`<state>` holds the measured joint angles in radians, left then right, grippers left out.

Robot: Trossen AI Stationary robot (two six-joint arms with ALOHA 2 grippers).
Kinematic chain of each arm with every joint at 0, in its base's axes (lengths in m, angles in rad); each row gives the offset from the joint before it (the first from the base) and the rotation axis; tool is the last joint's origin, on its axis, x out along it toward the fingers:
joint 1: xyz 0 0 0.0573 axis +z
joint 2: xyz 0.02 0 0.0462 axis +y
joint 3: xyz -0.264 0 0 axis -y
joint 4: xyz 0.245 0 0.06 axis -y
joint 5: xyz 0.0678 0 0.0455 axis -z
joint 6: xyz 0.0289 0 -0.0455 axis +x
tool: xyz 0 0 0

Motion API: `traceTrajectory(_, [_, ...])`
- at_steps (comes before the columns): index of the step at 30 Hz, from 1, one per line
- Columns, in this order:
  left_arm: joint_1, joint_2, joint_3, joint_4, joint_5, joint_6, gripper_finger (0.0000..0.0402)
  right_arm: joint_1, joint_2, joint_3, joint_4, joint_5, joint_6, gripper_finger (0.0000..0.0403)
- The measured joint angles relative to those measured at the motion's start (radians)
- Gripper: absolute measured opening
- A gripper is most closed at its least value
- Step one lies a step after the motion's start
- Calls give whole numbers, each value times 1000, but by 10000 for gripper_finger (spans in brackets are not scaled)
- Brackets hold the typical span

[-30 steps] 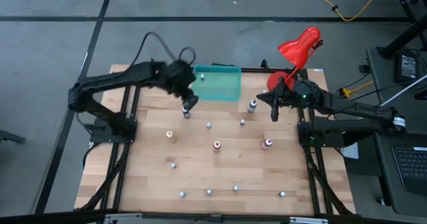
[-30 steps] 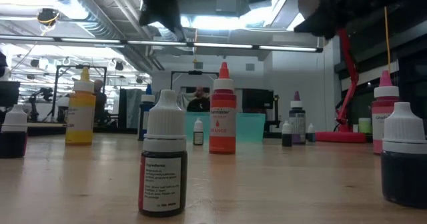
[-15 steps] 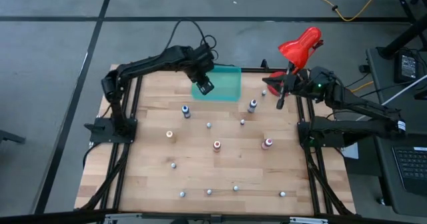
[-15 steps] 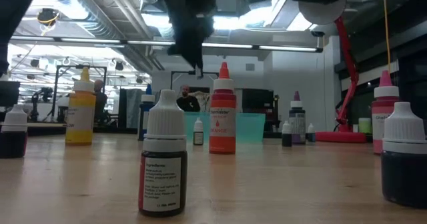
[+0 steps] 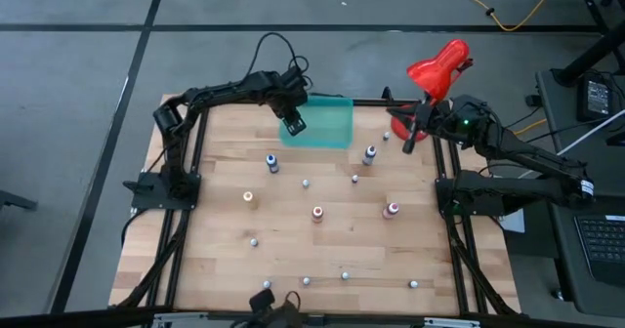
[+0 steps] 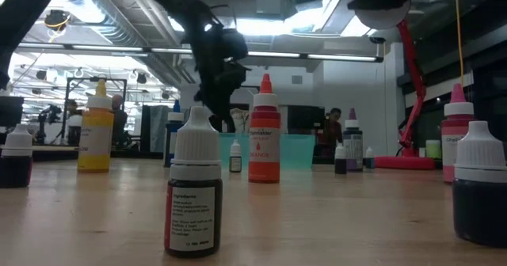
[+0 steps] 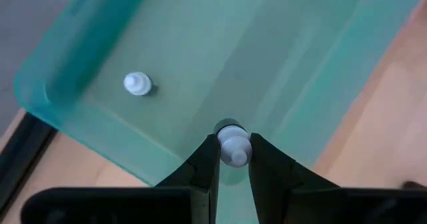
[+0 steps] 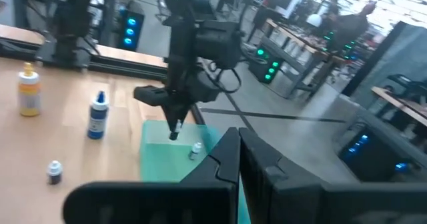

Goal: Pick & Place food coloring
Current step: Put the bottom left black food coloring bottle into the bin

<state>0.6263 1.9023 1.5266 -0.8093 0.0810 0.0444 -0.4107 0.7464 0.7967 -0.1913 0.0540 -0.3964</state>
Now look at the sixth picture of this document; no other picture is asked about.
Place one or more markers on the small white-capped dropper bottle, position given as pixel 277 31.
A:
pixel 194 214
pixel 369 161
pixel 481 202
pixel 16 167
pixel 235 161
pixel 340 163

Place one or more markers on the orange food coloring bottle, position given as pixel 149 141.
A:
pixel 264 147

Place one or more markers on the blue food coloring bottle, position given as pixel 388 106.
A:
pixel 171 139

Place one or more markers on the yellow food coloring bottle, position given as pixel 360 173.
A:
pixel 96 139

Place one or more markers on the purple food coloring bottle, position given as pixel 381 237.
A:
pixel 352 147

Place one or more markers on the pink food coloring bottle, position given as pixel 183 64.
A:
pixel 451 139

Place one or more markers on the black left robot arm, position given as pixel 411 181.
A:
pixel 27 8

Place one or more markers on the black cabinet with grey cover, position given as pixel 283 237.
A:
pixel 156 127

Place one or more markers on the teal translucent plastic tray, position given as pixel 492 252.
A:
pixel 295 151

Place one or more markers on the black monitor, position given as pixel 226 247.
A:
pixel 10 111
pixel 305 119

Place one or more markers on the person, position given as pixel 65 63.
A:
pixel 332 131
pixel 118 119

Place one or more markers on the long ceiling light bar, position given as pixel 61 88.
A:
pixel 317 55

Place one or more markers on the black ceiling-mounted device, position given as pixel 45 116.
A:
pixel 57 20

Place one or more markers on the red desk lamp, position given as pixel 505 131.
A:
pixel 414 84

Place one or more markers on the green cup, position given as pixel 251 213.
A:
pixel 433 149

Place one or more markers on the black ceiling camera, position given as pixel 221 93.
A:
pixel 377 40

